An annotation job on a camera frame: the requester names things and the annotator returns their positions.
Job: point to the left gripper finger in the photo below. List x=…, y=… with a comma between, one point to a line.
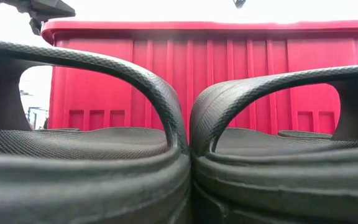
x=54, y=9

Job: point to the small black slide sandal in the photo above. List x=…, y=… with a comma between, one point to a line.
x=291, y=186

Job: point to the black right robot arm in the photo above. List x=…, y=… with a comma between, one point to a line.
x=239, y=3

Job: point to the red plastic bin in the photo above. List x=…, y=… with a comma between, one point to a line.
x=197, y=77

